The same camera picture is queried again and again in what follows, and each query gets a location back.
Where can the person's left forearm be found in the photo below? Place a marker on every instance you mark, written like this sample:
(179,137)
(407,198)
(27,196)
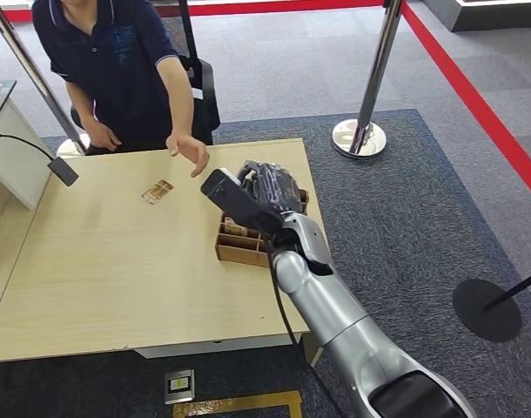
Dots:
(178,98)

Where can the patterned beige card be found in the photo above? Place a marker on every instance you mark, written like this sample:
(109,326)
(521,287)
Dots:
(158,191)
(234,228)

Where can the blue-grey carpet rug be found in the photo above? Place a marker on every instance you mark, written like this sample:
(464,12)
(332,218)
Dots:
(400,190)

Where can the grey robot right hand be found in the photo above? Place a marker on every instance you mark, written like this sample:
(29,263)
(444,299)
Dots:
(270,184)

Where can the red barrier belt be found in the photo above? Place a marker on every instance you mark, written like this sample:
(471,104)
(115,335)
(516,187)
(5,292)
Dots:
(465,86)
(270,8)

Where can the white under-desk panel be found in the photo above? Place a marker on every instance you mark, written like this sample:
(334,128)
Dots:
(213,345)

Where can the black office chair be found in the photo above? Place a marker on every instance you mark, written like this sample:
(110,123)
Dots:
(207,86)

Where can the person's left hand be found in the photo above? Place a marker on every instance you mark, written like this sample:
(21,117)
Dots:
(189,150)

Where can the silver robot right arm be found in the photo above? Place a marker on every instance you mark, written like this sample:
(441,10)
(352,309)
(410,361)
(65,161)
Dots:
(335,323)

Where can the gold floor tape frame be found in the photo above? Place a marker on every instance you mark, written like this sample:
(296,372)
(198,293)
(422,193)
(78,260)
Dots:
(248,402)

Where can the person's right hand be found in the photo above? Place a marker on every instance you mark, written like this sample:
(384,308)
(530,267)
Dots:
(102,138)

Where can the person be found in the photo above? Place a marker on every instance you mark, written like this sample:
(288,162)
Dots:
(118,63)

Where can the person's right forearm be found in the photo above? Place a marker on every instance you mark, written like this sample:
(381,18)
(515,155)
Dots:
(80,104)

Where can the chrome stanchion post with base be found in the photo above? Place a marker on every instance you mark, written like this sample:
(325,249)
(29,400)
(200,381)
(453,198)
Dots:
(35,75)
(378,63)

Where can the grey raised platform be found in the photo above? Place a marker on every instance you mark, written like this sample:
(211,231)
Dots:
(487,20)

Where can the brown slotted card organizer box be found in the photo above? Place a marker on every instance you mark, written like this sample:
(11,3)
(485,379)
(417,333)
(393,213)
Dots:
(239,251)

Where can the metal floor socket box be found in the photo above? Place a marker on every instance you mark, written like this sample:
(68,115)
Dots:
(179,386)

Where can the light wood desk leg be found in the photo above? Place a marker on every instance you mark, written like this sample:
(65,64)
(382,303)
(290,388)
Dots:
(311,349)

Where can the black round-base stand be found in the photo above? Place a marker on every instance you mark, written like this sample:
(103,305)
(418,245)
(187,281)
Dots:
(479,314)

